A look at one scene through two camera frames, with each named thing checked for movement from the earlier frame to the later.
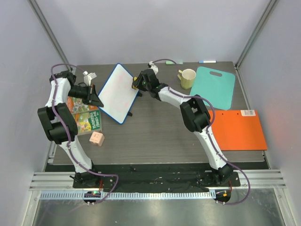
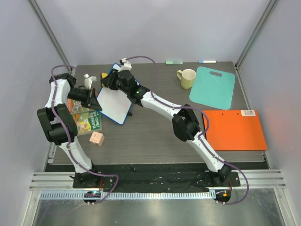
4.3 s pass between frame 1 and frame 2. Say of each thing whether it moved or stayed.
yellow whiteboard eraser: moved
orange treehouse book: stayed
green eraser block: stayed
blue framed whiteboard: stayed
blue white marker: stayed
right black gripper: moved
